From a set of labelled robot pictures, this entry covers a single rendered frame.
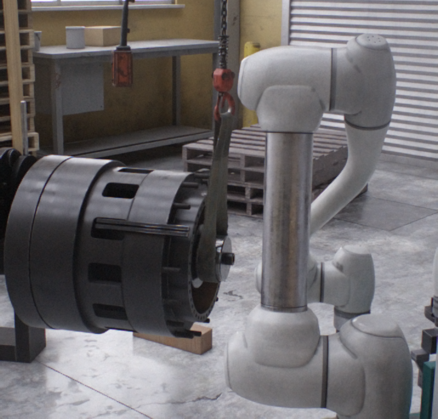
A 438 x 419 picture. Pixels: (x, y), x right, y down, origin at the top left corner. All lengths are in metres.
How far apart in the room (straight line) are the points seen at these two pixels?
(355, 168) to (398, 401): 0.50
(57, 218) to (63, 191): 0.09
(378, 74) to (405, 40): 6.43
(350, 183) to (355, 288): 0.30
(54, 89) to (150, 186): 4.59
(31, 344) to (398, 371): 2.44
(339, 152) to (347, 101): 4.65
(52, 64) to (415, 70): 3.29
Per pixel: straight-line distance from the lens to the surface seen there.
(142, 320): 2.55
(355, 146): 1.85
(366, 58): 1.74
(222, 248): 2.58
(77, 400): 3.65
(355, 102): 1.77
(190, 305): 2.52
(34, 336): 4.01
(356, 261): 2.06
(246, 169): 6.10
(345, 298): 2.08
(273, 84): 1.74
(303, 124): 1.75
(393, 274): 5.18
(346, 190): 1.92
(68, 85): 7.24
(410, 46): 8.14
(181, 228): 2.40
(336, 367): 1.80
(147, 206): 2.48
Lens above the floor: 1.68
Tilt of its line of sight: 14 degrees down
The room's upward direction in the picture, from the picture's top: 1 degrees clockwise
